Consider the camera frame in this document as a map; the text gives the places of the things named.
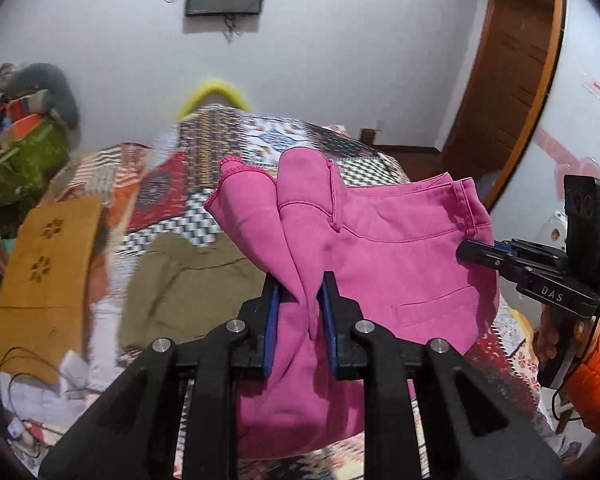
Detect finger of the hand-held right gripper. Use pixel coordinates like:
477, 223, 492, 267
456, 239, 526, 281
497, 240, 568, 262

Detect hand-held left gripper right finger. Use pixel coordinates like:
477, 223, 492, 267
319, 271, 563, 480

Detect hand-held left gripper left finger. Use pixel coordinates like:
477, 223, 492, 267
37, 275, 281, 480

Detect pink pants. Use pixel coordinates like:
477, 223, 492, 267
203, 147, 501, 461

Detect khaki pants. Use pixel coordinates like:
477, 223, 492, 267
119, 232, 266, 356

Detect person's right hand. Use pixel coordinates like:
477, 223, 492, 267
532, 306, 570, 363

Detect wooden door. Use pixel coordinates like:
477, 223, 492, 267
442, 0, 567, 211

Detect patchwork printed blanket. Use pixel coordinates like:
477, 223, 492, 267
55, 105, 581, 480

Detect mustard yellow embroidered cloth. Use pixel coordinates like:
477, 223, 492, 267
0, 194, 106, 386

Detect pale grey cloth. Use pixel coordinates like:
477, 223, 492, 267
10, 350, 126, 441

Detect grey teal cushion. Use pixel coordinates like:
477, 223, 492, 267
12, 62, 80, 131

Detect pile of colourful clothes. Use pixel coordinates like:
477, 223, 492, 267
0, 62, 46, 161

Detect pink wall decal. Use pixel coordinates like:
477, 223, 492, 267
535, 125, 600, 183

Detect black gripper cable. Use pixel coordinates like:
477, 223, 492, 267
550, 320, 600, 423

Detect television cable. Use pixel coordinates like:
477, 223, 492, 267
222, 12, 243, 43

